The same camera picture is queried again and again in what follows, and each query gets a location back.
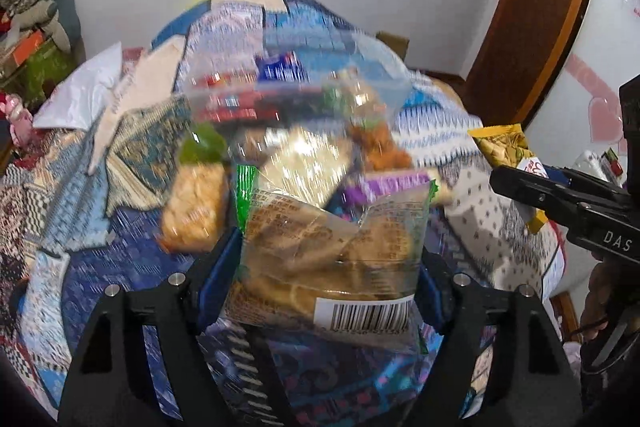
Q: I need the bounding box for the pink plush toy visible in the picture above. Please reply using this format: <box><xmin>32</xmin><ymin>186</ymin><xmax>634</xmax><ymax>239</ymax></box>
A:
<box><xmin>0</xmin><ymin>92</ymin><xmax>32</xmax><ymax>148</ymax></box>

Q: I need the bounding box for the round biscuit pack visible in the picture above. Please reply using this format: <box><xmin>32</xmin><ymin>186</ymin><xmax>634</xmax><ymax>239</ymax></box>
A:
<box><xmin>224</xmin><ymin>183</ymin><xmax>436</xmax><ymax>352</ymax></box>

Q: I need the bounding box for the patchwork blue bed quilt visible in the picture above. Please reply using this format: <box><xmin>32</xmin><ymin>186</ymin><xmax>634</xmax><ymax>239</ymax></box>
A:
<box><xmin>1</xmin><ymin>0</ymin><xmax>579</xmax><ymax>426</ymax></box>

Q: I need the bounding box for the brown wooden door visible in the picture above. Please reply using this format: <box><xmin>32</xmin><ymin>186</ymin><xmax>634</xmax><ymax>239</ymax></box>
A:
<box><xmin>462</xmin><ymin>0</ymin><xmax>589</xmax><ymax>126</ymax></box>

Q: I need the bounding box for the red chip bag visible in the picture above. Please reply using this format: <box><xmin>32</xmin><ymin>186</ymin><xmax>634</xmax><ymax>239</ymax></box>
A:
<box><xmin>186</xmin><ymin>82</ymin><xmax>281</xmax><ymax>122</ymax></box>

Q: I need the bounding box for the orange fried snack pack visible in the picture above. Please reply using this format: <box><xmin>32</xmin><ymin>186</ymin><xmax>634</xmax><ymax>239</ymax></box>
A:
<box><xmin>346</xmin><ymin>94</ymin><xmax>412</xmax><ymax>172</ymax></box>

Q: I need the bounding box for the yellow snack bag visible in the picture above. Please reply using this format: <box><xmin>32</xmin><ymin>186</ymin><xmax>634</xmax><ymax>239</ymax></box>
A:
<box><xmin>466</xmin><ymin>122</ymin><xmax>551</xmax><ymax>235</ymax></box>

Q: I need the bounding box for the yellow corn puff pack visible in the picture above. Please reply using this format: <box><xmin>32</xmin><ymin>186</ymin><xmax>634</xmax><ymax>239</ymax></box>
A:
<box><xmin>157</xmin><ymin>162</ymin><xmax>229</xmax><ymax>254</ymax></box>

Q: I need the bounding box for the green jelly cup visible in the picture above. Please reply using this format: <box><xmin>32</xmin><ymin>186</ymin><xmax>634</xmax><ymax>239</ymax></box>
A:
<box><xmin>178</xmin><ymin>122</ymin><xmax>228</xmax><ymax>165</ymax></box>

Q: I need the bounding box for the blue snack packet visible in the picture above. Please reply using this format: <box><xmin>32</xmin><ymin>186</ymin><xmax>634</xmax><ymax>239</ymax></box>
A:
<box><xmin>255</xmin><ymin>51</ymin><xmax>308</xmax><ymax>82</ymax></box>

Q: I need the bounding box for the white pillow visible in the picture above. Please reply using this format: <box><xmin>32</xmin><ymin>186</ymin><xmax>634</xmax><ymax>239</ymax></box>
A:
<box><xmin>32</xmin><ymin>42</ymin><xmax>122</xmax><ymax>131</ymax></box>

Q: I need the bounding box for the purple label cracker pack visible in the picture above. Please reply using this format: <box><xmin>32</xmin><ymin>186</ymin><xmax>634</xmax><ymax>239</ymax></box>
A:
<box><xmin>342</xmin><ymin>168</ymin><xmax>454</xmax><ymax>207</ymax></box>

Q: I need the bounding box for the square rice cracker pack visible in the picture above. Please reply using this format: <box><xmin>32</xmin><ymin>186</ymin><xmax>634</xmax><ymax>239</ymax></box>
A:
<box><xmin>257</xmin><ymin>127</ymin><xmax>354</xmax><ymax>208</ymax></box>

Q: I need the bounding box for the clothes pile on chair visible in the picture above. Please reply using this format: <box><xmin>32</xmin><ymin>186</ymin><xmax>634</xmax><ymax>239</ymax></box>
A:
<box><xmin>1</xmin><ymin>0</ymin><xmax>82</xmax><ymax>58</ymax></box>

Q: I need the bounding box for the clear plastic storage bin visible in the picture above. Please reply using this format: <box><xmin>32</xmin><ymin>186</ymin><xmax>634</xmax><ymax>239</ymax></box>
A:
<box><xmin>174</xmin><ymin>26</ymin><xmax>412</xmax><ymax>130</ymax></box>

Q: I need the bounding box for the green storage box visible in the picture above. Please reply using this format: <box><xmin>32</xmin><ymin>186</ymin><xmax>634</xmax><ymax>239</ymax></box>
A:
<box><xmin>1</xmin><ymin>39</ymin><xmax>77</xmax><ymax>109</ymax></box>

